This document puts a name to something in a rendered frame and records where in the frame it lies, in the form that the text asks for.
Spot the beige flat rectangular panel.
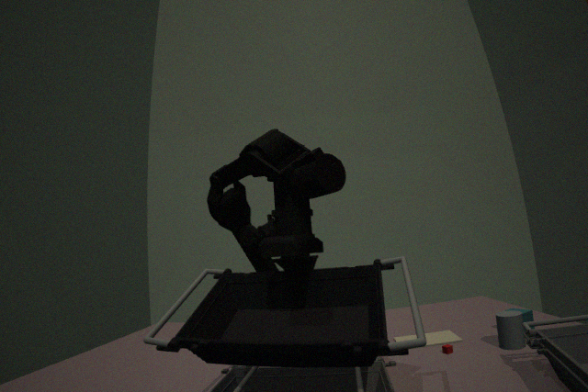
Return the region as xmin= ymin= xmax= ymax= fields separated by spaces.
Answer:
xmin=393 ymin=330 xmax=463 ymax=348

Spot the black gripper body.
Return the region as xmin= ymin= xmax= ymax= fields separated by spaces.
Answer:
xmin=258 ymin=201 xmax=323 ymax=259

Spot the small teal block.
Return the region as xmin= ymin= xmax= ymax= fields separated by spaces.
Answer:
xmin=505 ymin=308 xmax=535 ymax=330

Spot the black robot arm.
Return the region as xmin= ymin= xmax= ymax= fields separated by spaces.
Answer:
xmin=207 ymin=129 xmax=346 ymax=272

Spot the dark grey cylinder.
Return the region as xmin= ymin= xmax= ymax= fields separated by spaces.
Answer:
xmin=495 ymin=310 xmax=526 ymax=351

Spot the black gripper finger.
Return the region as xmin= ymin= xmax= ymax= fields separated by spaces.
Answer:
xmin=271 ymin=256 xmax=313 ymax=301
xmin=310 ymin=255 xmax=319 ymax=270

